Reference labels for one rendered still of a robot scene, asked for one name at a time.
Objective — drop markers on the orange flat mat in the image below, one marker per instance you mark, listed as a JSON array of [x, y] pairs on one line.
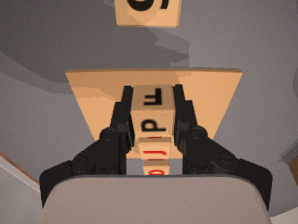
[[97, 90]]

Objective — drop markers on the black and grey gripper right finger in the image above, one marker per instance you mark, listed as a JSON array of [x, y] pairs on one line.
[[201, 152]]

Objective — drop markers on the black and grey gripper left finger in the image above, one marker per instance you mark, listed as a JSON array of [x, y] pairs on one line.
[[104, 154]]

